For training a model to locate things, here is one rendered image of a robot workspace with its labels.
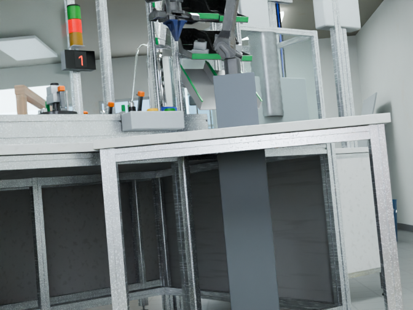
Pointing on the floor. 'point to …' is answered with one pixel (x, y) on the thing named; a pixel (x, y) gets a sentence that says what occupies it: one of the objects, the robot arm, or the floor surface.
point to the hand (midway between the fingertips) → (175, 31)
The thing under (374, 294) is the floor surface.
